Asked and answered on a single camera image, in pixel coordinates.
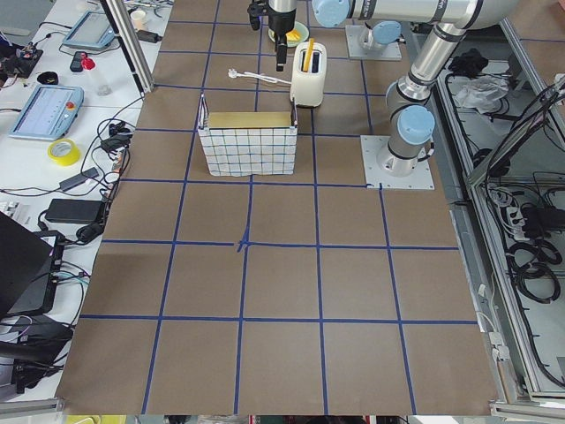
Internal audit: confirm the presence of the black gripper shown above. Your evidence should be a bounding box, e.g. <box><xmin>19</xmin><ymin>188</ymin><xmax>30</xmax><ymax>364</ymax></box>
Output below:
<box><xmin>268</xmin><ymin>9</ymin><xmax>295</xmax><ymax>72</ymax></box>

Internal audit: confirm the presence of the white two-slot toaster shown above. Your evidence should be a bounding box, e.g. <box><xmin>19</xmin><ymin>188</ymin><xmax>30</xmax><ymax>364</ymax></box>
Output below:
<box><xmin>290</xmin><ymin>42</ymin><xmax>328</xmax><ymax>108</ymax></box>

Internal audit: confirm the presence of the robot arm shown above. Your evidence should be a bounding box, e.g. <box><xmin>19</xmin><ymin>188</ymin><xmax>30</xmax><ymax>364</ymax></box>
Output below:
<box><xmin>247</xmin><ymin>1</ymin><xmax>401</xmax><ymax>72</ymax></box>
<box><xmin>313</xmin><ymin>0</ymin><xmax>517</xmax><ymax>178</ymax></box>

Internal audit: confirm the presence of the toast slice in toaster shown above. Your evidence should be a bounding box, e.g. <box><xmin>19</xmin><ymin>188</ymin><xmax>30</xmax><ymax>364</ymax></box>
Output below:
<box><xmin>302</xmin><ymin>38</ymin><xmax>315</xmax><ymax>73</ymax></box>

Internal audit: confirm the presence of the golden triangular pastry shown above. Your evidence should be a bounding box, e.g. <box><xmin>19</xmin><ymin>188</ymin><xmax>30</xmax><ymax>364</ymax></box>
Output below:
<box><xmin>286</xmin><ymin>28</ymin><xmax>301</xmax><ymax>45</ymax></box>

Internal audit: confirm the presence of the pale green round plate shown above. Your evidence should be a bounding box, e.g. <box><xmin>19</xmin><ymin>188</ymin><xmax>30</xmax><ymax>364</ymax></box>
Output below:
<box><xmin>287</xmin><ymin>21</ymin><xmax>309</xmax><ymax>48</ymax></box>

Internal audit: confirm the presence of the black power adapter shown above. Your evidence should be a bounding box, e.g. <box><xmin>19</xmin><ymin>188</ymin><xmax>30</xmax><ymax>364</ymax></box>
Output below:
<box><xmin>137</xmin><ymin>30</ymin><xmax>162</xmax><ymax>43</ymax></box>

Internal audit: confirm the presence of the white paper cup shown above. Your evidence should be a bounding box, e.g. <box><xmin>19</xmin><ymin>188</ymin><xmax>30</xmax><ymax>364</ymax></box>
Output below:
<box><xmin>130</xmin><ymin>10</ymin><xmax>147</xmax><ymax>31</ymax></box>

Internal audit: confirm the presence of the white bottle red cap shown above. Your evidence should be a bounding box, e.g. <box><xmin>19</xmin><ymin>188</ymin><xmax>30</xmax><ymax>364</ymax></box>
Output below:
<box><xmin>80</xmin><ymin>53</ymin><xmax>112</xmax><ymax>96</ymax></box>

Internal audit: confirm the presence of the blue teach pendant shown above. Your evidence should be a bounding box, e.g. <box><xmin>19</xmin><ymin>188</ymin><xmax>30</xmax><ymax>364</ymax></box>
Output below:
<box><xmin>8</xmin><ymin>85</ymin><xmax>84</xmax><ymax>141</ymax></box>
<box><xmin>62</xmin><ymin>11</ymin><xmax>115</xmax><ymax>50</ymax></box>

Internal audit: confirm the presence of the black remote handset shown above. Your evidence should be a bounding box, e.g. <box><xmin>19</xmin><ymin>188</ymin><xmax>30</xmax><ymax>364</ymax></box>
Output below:
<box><xmin>70</xmin><ymin>50</ymin><xmax>87</xmax><ymax>73</ymax></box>

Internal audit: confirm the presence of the yellow tape roll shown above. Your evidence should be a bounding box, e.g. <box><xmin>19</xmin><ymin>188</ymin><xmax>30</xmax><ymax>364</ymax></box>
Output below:
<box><xmin>47</xmin><ymin>139</ymin><xmax>80</xmax><ymax>167</ymax></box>

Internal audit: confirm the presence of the white power cord with plug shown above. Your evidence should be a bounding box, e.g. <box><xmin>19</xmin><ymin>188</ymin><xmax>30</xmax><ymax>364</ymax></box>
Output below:
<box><xmin>227</xmin><ymin>68</ymin><xmax>292</xmax><ymax>87</ymax></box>

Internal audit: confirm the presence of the wire basket with wooden shelf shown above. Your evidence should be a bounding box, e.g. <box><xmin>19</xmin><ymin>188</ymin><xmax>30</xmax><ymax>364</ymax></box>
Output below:
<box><xmin>198</xmin><ymin>95</ymin><xmax>298</xmax><ymax>178</ymax></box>

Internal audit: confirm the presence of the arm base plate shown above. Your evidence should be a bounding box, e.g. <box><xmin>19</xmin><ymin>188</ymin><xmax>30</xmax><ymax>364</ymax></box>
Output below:
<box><xmin>345</xmin><ymin>22</ymin><xmax>402</xmax><ymax>61</ymax></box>
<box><xmin>360</xmin><ymin>135</ymin><xmax>434</xmax><ymax>190</ymax></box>

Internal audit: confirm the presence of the aluminium frame post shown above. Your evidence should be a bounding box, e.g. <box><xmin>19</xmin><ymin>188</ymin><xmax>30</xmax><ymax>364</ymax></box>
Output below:
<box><xmin>100</xmin><ymin>0</ymin><xmax>154</xmax><ymax>95</ymax></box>

